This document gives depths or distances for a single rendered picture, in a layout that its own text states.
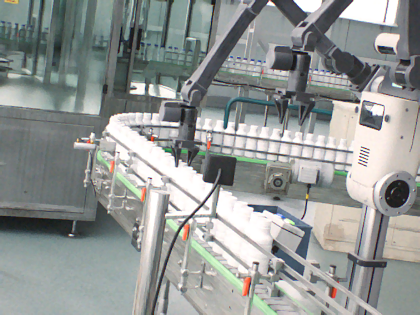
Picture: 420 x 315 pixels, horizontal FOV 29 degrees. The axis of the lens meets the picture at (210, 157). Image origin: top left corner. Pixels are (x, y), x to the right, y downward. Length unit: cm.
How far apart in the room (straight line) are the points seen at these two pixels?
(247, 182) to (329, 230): 257
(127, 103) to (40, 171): 221
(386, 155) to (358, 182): 16
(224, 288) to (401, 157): 84
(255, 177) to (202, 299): 197
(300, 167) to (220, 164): 287
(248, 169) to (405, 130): 167
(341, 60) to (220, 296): 105
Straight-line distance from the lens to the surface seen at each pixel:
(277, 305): 200
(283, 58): 232
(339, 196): 436
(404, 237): 693
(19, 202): 585
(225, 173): 127
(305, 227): 313
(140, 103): 787
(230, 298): 218
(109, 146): 352
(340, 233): 679
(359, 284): 287
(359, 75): 296
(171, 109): 270
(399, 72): 255
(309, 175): 414
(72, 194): 590
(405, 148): 274
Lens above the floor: 162
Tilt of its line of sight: 9 degrees down
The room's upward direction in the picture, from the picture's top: 9 degrees clockwise
